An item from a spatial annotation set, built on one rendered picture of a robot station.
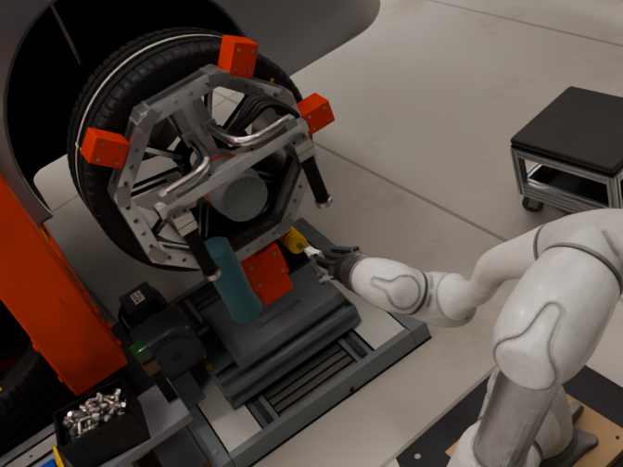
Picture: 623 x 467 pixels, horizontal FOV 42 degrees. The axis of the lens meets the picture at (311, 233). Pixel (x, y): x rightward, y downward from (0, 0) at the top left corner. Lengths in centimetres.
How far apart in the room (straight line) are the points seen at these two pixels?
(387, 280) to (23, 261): 89
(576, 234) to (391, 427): 135
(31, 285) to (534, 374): 130
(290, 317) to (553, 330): 154
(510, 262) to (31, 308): 121
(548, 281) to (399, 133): 249
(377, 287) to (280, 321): 96
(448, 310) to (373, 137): 201
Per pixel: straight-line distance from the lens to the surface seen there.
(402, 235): 310
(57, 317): 217
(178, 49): 216
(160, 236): 229
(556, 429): 185
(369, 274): 172
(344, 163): 359
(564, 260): 125
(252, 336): 262
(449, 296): 176
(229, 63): 209
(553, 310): 119
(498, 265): 147
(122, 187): 209
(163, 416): 223
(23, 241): 205
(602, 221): 131
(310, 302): 264
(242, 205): 206
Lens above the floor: 197
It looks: 37 degrees down
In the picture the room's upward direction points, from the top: 23 degrees counter-clockwise
